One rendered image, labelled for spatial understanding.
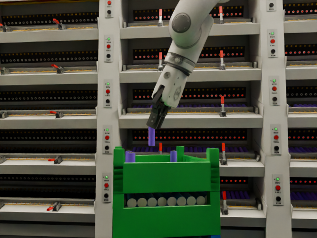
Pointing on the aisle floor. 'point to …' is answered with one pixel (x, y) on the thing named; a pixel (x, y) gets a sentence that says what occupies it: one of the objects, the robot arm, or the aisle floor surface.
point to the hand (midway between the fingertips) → (155, 120)
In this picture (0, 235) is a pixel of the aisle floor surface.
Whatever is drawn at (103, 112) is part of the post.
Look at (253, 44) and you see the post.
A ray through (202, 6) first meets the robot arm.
